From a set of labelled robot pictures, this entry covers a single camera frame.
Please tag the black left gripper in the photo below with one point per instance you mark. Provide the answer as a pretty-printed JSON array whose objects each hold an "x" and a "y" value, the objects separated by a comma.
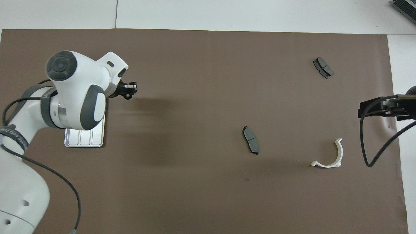
[{"x": 120, "y": 89}]

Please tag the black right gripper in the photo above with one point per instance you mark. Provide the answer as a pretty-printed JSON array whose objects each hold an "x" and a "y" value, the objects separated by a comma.
[{"x": 410, "y": 107}]

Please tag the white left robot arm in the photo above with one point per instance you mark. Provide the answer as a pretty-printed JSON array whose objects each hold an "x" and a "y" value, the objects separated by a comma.
[{"x": 74, "y": 84}]

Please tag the silver metal tray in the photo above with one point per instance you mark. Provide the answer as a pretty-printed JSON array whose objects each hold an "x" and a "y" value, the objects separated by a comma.
[{"x": 84, "y": 139}]

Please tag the dark grey brake pad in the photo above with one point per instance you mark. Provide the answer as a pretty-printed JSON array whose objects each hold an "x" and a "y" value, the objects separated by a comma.
[
  {"x": 323, "y": 67},
  {"x": 251, "y": 139}
]

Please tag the brown paper table mat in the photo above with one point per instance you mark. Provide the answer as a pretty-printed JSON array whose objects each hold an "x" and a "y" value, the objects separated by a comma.
[{"x": 195, "y": 65}]

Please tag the grey ribbed device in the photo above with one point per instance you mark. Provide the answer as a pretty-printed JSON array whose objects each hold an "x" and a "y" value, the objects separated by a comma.
[{"x": 406, "y": 7}]

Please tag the white curved plastic bracket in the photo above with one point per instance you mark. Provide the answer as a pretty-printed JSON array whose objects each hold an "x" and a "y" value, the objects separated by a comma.
[{"x": 340, "y": 152}]

